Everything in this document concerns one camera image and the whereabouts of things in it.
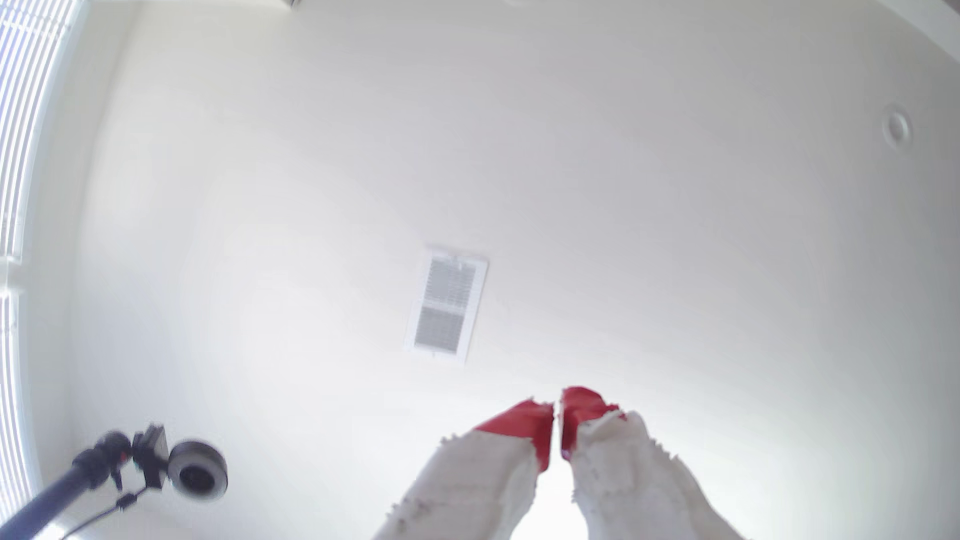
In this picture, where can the white ceiling air vent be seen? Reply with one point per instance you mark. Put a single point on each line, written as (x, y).
(448, 304)

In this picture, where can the black webcam mount clamp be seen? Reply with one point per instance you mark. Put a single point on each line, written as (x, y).
(151, 454)

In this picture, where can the round white smoke detector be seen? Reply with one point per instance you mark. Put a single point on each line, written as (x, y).
(897, 128)

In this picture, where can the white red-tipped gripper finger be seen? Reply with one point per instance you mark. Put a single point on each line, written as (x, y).
(480, 480)
(630, 480)

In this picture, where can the round black grey webcam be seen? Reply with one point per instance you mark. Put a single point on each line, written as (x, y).
(197, 470)

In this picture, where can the white window blinds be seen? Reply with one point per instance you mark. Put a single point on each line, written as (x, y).
(19, 187)

